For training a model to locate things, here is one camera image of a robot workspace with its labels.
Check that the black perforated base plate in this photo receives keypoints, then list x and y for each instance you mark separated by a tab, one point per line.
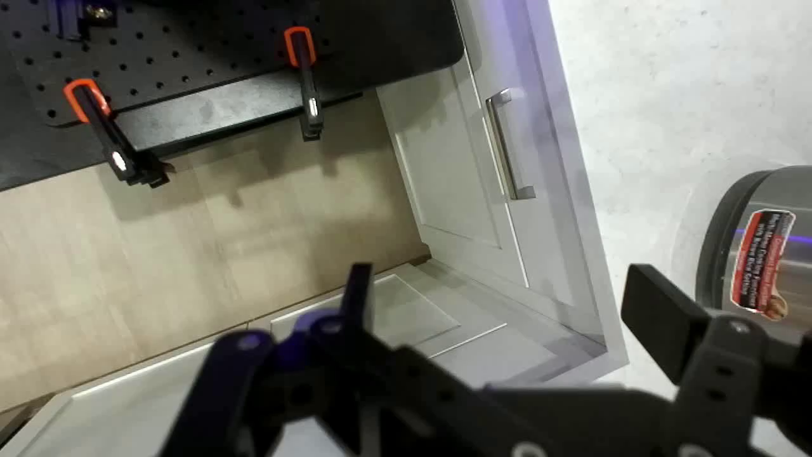
185	51

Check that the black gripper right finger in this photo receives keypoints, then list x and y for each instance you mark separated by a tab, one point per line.
718	372

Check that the silver rice cooker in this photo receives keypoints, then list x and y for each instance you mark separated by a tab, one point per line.
761	212

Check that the white drawer front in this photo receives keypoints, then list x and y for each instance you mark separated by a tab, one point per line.
127	407
446	167

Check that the orange and black clamp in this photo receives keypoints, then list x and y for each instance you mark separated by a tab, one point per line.
104	128
304	84

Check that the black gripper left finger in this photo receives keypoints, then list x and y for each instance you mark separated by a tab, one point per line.
236	382

